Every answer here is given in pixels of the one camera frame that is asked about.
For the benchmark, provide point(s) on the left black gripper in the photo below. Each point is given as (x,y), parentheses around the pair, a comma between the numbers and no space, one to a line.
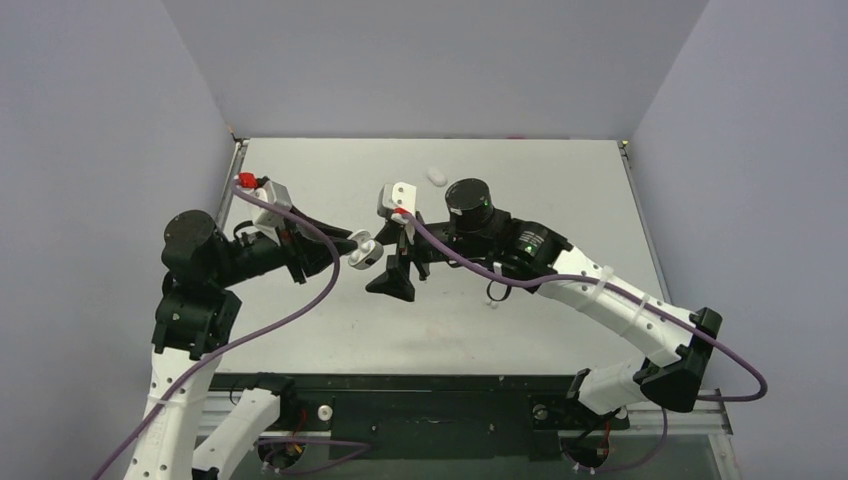
(303,247)

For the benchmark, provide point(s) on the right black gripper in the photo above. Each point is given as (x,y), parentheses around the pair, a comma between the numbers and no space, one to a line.
(411,253)

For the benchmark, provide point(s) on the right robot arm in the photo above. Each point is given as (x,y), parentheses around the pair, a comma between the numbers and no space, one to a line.
(676,344)

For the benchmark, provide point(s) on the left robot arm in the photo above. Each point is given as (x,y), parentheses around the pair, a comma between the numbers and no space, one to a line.
(193,322)

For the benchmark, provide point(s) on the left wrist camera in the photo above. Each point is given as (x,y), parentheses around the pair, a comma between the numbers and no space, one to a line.
(269,222)

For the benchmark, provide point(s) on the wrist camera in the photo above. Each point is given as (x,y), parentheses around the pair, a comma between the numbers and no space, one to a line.
(269,222)
(393,196)

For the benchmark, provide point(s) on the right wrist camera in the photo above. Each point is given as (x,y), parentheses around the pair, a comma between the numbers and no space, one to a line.
(393,196)

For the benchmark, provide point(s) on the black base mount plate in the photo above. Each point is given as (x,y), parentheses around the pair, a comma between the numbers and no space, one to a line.
(432,417)

